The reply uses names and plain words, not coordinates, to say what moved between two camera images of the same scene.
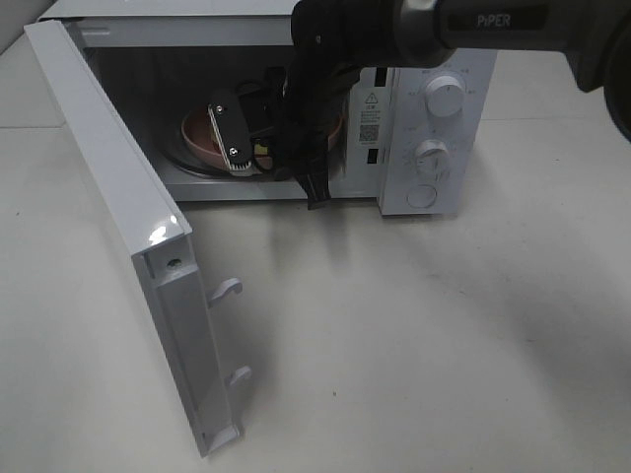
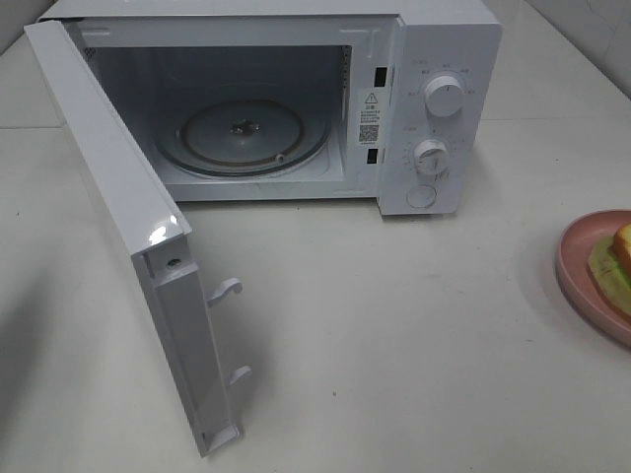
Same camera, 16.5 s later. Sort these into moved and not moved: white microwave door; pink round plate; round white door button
Moved: pink round plate
Not moved: round white door button; white microwave door
